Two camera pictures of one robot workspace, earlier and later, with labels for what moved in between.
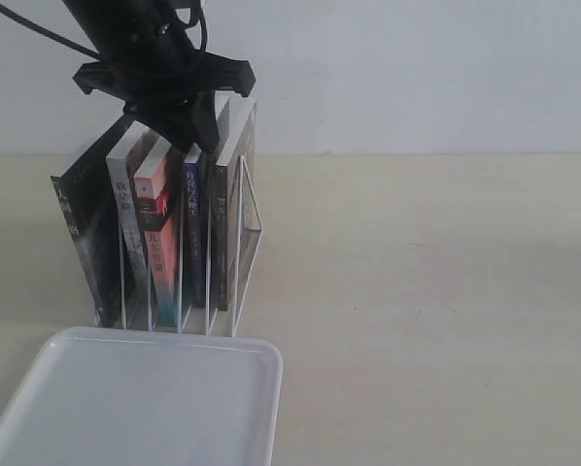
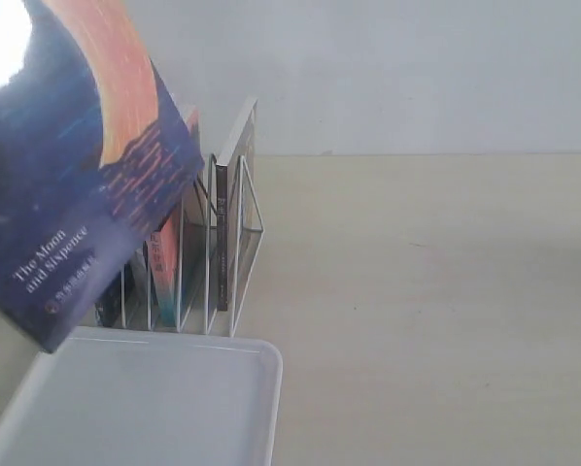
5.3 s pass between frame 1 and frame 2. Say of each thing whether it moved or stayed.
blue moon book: moved
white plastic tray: stayed
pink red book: stayed
